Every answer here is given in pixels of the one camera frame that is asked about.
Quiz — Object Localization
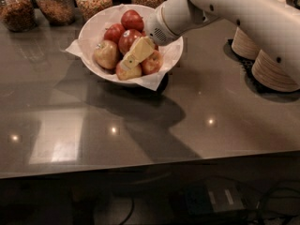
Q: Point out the black cable on floor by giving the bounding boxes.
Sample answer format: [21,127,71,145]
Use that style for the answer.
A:
[247,180,300,225]

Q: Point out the left back red apple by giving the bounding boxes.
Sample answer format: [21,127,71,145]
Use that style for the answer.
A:
[103,23,126,43]

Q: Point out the stack paper bowls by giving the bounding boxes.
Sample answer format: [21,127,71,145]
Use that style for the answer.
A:
[232,27,262,60]
[251,50,300,92]

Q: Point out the front stack paper bowls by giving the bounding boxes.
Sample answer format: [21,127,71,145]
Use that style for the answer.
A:
[251,50,300,92]

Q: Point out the front yellow-green apple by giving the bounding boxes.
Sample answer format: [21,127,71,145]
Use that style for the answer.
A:
[115,63,143,81]

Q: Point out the large red apple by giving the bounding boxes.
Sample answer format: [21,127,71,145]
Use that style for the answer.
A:
[118,29,142,55]

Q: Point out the white paper bowl liner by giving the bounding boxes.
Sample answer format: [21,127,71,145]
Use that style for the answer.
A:
[65,3,183,92]

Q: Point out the dark box under table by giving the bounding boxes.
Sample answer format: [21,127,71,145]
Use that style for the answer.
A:
[184,182,247,217]

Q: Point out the far left cereal jar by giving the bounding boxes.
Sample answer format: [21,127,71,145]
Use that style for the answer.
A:
[0,0,36,32]

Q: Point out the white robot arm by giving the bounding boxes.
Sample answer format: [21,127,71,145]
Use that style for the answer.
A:
[121,0,300,83]

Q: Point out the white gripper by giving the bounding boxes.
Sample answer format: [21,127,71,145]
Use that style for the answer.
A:
[121,4,180,70]

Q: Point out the top red apple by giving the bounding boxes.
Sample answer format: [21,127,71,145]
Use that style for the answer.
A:
[121,9,144,32]

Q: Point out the back stack paper bowls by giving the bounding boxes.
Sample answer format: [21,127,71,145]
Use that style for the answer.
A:
[232,27,262,60]

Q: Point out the black rubber mat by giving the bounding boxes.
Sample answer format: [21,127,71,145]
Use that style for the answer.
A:
[227,38,300,98]

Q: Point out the right front red-yellow apple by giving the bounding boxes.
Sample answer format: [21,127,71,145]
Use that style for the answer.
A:
[141,50,163,75]

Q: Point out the white ceramic bowl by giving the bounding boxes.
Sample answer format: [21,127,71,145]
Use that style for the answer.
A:
[77,4,185,88]

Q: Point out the left yellow-red apple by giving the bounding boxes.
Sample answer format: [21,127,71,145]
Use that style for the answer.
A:
[93,39,121,69]

